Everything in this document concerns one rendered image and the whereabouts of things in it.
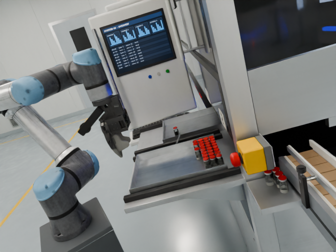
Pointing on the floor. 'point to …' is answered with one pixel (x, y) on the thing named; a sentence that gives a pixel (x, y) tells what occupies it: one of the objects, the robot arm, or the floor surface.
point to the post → (238, 103)
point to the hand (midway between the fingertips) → (118, 154)
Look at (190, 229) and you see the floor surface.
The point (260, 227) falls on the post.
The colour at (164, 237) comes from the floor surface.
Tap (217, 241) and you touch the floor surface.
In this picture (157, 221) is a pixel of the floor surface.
